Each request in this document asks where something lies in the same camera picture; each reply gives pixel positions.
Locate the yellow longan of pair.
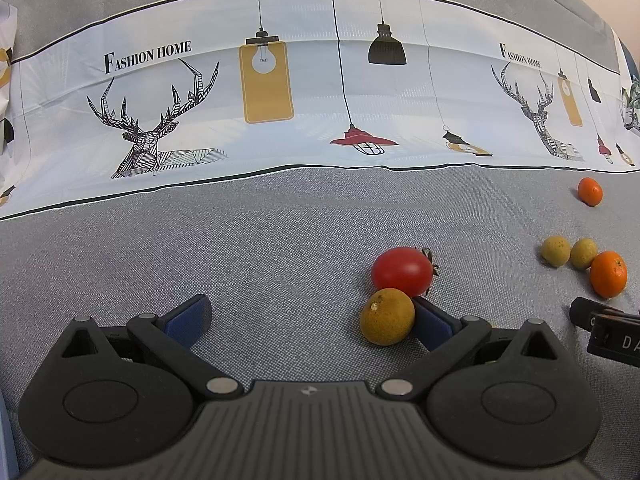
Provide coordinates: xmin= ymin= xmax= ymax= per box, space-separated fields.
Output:
xmin=539 ymin=235 xmax=570 ymax=268
xmin=570 ymin=238 xmax=598 ymax=271

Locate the yellow longan right of pair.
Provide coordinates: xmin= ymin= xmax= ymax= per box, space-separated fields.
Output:
xmin=570 ymin=238 xmax=598 ymax=271

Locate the yellow longan left of pair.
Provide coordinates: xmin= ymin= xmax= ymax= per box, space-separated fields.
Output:
xmin=539 ymin=235 xmax=570 ymax=268

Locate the yellow-brown longan fruit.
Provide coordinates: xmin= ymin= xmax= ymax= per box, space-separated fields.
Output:
xmin=359 ymin=288 xmax=416 ymax=347

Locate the red cherry tomato with stem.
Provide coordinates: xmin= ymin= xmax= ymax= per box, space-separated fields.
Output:
xmin=371 ymin=247 xmax=439 ymax=297

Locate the printed deer lamp cloth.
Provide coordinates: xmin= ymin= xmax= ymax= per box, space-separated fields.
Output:
xmin=1 ymin=0 xmax=639 ymax=218

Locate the small far orange tangerine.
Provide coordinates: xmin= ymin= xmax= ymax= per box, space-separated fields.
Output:
xmin=577 ymin=177 xmax=603 ymax=207

